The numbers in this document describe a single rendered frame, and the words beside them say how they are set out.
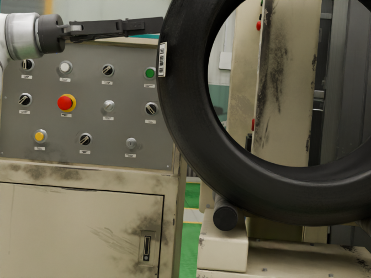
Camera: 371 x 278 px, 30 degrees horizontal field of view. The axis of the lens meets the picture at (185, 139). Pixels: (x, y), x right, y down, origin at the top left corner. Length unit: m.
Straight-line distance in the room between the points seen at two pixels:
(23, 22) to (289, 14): 0.61
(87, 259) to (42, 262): 0.13
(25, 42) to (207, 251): 0.52
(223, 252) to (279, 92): 0.49
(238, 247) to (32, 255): 0.88
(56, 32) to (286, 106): 0.57
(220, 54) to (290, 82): 8.85
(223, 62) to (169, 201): 8.55
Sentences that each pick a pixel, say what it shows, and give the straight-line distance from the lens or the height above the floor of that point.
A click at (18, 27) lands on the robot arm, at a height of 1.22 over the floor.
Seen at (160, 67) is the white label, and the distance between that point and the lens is 1.24.
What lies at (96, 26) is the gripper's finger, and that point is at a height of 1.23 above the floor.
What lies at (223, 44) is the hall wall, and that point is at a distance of 10.48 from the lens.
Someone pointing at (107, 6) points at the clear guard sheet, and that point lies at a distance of 1.96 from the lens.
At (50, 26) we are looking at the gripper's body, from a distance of 1.35.
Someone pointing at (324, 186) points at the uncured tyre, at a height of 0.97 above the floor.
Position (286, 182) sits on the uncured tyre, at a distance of 1.22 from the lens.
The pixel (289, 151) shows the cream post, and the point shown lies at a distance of 1.60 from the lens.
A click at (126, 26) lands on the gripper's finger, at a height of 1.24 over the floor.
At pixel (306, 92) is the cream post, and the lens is 1.60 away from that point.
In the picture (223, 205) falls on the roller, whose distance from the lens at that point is 1.25.
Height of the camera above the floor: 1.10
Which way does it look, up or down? 3 degrees down
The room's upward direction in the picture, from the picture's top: 4 degrees clockwise
